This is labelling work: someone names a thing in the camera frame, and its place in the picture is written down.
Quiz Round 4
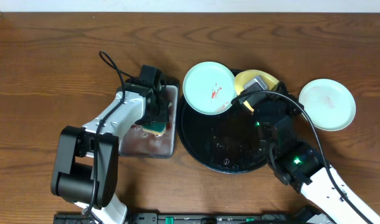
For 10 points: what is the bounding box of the green and yellow scrub sponge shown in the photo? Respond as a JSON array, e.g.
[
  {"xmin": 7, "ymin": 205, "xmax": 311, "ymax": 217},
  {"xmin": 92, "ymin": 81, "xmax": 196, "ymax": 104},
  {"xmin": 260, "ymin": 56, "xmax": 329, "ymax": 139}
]
[{"xmin": 142, "ymin": 123, "xmax": 167, "ymax": 136}]

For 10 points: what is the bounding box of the yellow plate with ketchup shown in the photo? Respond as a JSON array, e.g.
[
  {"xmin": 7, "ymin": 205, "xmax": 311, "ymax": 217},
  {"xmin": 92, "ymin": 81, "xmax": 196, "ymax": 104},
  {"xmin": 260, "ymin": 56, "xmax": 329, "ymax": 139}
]
[{"xmin": 234, "ymin": 70, "xmax": 279, "ymax": 95}]

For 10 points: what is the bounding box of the metal tray of soapy water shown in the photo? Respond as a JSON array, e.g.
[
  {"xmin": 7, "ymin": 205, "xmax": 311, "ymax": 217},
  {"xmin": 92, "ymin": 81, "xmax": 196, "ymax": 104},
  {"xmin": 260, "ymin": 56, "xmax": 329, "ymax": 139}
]
[{"xmin": 118, "ymin": 77, "xmax": 179, "ymax": 159}]

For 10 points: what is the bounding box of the mint green plate with ketchup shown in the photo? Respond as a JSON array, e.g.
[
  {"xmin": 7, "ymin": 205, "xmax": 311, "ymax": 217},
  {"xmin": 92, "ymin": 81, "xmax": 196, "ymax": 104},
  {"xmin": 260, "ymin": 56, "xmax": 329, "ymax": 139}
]
[{"xmin": 183, "ymin": 62, "xmax": 237, "ymax": 115}]

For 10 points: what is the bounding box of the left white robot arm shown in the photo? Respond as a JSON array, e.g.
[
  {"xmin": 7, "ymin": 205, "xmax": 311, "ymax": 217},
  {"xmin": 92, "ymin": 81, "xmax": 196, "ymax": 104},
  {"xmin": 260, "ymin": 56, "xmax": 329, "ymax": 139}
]
[{"xmin": 50, "ymin": 80, "xmax": 179, "ymax": 223}]

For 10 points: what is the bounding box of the round black serving tray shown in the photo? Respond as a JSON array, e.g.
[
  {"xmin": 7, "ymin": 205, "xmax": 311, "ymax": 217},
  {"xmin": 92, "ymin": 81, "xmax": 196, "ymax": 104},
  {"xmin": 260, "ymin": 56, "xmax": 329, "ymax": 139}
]
[{"xmin": 176, "ymin": 97, "xmax": 267, "ymax": 174}]

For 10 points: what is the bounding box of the pale green cleaned plate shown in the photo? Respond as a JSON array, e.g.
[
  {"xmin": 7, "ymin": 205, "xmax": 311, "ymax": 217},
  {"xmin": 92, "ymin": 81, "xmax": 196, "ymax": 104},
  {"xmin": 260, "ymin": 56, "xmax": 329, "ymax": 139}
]
[{"xmin": 298, "ymin": 78, "xmax": 356, "ymax": 131}]

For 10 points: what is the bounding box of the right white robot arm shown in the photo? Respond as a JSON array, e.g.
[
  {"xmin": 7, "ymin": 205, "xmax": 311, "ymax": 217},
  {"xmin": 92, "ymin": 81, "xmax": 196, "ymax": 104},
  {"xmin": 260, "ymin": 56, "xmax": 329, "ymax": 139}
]
[{"xmin": 243, "ymin": 79, "xmax": 380, "ymax": 223}]

